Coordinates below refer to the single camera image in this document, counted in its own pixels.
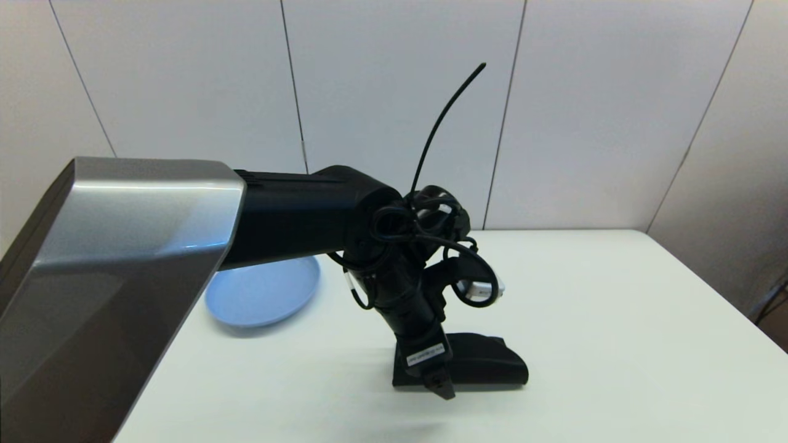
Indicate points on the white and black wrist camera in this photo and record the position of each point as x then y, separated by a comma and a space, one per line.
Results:
483, 288

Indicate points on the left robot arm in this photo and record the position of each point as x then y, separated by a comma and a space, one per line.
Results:
123, 258

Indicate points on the black soft glasses case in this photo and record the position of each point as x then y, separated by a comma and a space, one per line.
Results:
489, 363

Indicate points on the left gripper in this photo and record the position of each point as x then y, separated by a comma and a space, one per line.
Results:
425, 354

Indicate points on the light blue round plate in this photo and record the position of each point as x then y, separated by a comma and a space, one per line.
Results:
265, 295

